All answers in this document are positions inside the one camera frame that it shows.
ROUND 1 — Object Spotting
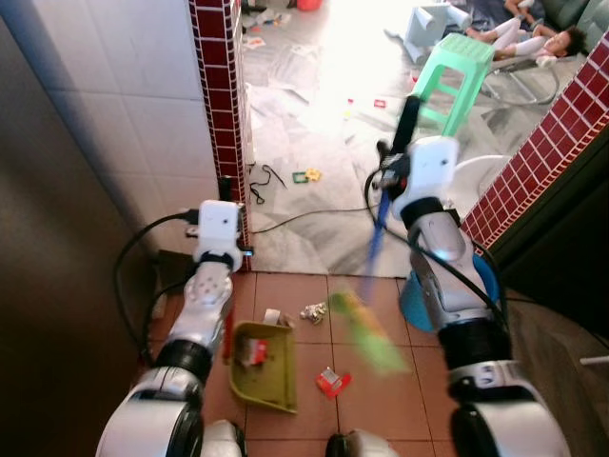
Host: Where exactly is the metal chair frame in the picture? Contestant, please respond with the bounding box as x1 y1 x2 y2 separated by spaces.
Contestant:
479 55 564 108

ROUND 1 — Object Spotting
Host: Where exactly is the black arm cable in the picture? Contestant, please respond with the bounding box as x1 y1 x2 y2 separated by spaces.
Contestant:
363 169 508 329
113 210 203 368

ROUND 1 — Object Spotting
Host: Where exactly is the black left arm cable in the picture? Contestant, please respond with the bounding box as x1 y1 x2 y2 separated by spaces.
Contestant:
113 210 203 368

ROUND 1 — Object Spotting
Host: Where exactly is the blue-handled green broom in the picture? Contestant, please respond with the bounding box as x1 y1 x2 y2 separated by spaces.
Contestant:
326 189 412 375

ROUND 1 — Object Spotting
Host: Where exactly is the silver left robot foot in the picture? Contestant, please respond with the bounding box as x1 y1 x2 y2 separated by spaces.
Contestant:
203 419 246 457

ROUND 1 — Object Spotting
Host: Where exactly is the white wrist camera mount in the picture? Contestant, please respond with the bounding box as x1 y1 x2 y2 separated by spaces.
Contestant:
393 135 461 218
194 200 242 264

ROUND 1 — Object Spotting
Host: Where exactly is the silver robot foot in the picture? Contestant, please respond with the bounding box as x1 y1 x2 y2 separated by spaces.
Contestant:
326 429 401 457
203 419 246 457

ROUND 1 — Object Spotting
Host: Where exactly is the blue plastic bucket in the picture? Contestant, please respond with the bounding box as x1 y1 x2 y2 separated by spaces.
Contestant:
398 251 501 333

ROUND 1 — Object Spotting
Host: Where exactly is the red snack wrapper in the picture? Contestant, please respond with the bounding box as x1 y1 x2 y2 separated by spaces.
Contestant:
315 368 353 399

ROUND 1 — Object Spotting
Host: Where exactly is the white paper scrap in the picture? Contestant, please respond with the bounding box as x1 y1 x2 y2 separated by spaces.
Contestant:
263 308 294 329

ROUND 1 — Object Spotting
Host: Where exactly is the long black floor cable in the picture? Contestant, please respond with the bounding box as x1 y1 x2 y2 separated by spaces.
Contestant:
249 204 382 235

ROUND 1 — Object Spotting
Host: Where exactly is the pale blue plastic stool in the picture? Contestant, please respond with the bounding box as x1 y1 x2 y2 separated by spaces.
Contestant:
403 4 473 65

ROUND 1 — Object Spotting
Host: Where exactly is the silver right robot foot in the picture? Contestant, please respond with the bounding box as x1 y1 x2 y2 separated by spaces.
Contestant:
326 429 401 457

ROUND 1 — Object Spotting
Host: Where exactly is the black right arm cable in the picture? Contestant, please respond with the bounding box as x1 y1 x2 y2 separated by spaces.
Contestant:
363 169 508 329

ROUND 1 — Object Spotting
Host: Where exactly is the child in white clothes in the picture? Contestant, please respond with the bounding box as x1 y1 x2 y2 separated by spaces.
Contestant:
464 17 588 66

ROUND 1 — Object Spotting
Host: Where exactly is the olive dustpan with red handle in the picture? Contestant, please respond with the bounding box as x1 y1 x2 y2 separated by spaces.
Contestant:
221 177 299 414

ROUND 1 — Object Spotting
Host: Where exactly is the red white wrapper scrap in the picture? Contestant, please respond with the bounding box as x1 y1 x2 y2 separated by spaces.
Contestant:
238 339 270 368

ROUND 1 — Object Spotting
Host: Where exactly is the yellow green toy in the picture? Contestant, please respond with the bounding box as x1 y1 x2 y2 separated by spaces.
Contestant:
291 168 324 185

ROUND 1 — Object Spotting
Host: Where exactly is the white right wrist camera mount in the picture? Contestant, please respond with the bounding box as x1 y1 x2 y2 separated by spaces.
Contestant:
393 135 461 218

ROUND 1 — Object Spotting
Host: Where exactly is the coiled black floor cable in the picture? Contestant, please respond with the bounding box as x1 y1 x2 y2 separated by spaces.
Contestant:
247 163 288 203

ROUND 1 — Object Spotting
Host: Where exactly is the green plastic stool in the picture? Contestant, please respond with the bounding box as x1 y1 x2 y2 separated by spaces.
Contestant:
412 32 497 137

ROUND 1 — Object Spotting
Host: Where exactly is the crumpled silver wrapper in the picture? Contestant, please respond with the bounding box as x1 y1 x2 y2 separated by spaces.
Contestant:
300 300 329 324

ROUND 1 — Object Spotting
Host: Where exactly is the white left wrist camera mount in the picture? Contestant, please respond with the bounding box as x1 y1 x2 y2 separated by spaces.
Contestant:
194 200 242 264

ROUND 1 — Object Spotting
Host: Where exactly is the white plastic basin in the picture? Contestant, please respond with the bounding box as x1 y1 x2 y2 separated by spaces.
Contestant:
447 155 516 218

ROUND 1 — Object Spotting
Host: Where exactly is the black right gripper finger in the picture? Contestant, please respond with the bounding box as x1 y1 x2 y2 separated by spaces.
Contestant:
393 93 422 155

